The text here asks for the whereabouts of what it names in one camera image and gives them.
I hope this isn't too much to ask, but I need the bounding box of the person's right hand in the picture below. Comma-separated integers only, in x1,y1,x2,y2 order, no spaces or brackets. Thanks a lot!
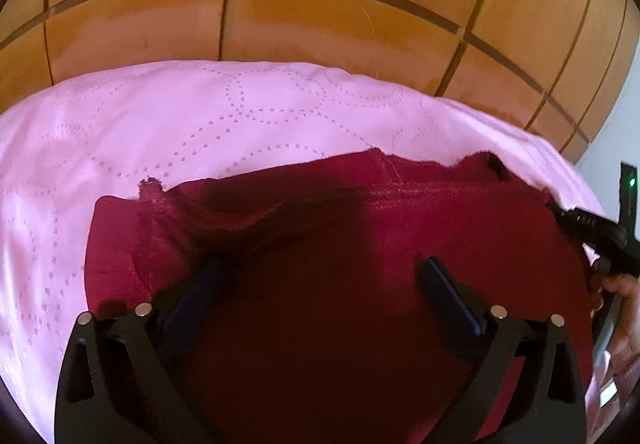
589,273,640,361

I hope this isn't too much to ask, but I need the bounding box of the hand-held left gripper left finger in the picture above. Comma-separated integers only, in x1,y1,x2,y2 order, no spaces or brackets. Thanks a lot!
54,256,227,444

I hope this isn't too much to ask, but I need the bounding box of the wooden wardrobe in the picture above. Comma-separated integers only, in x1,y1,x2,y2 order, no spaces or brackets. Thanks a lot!
0,0,640,166

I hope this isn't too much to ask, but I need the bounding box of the maroon embroidered sweater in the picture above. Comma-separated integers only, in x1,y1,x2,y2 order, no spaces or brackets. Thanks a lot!
84,149,602,444

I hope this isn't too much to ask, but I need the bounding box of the pink dotted bedspread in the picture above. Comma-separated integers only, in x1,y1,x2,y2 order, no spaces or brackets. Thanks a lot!
0,60,622,431

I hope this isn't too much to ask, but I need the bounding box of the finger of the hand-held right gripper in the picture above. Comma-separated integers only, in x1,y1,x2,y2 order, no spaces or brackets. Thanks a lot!
545,200,592,232

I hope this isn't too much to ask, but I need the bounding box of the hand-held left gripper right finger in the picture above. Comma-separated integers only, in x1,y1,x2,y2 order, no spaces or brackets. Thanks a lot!
419,256,588,444

